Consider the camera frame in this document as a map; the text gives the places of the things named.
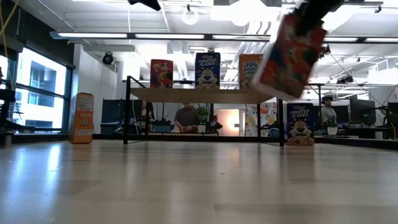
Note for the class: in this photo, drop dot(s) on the long ceiling light strip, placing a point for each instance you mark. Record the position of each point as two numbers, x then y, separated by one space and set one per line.
155 36
357 40

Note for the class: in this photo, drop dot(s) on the black round ceiling speaker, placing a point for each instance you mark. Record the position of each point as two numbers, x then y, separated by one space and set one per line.
108 58

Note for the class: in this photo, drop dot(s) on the black background table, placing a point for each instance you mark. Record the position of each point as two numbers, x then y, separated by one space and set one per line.
314 84

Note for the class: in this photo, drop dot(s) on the person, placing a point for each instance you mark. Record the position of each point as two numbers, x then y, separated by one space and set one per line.
186 118
328 115

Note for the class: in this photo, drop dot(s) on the large window with dark frame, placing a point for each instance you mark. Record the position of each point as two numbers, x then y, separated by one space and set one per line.
40 93

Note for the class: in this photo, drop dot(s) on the wooden shelf with black legs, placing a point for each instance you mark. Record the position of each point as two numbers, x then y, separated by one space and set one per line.
199 96

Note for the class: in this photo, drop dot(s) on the black ceiling spotlight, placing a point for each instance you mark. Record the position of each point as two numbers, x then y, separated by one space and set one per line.
326 49

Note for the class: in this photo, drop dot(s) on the orange Mini Wheats cereal box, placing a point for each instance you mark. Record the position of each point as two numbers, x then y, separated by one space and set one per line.
81 124
248 71

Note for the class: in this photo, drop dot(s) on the green plant in white pot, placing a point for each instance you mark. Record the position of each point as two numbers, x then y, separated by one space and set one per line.
202 112

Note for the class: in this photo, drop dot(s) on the blue Frosted Flakes cereal box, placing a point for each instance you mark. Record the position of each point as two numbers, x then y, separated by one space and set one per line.
300 124
207 71

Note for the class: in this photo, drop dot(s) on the white cup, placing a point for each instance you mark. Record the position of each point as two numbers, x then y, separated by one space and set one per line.
332 130

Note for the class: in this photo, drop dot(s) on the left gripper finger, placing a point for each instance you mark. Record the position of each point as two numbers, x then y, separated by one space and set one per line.
149 3

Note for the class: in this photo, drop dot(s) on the red Froot Loops cereal box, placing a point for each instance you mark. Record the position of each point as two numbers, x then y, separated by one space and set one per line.
286 62
161 74

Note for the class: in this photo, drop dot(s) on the black aluminium table frame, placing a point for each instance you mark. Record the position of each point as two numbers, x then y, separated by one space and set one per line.
46 138

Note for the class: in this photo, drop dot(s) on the black rack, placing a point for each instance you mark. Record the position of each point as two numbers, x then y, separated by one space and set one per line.
6 96

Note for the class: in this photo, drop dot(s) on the colourful patterned panel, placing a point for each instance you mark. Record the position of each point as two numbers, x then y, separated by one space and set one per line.
264 118

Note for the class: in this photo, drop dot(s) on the dark monitor screen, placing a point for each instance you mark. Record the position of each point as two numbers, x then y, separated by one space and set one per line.
362 112
113 115

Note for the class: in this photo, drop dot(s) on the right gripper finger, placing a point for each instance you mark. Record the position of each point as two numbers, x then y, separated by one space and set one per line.
314 15

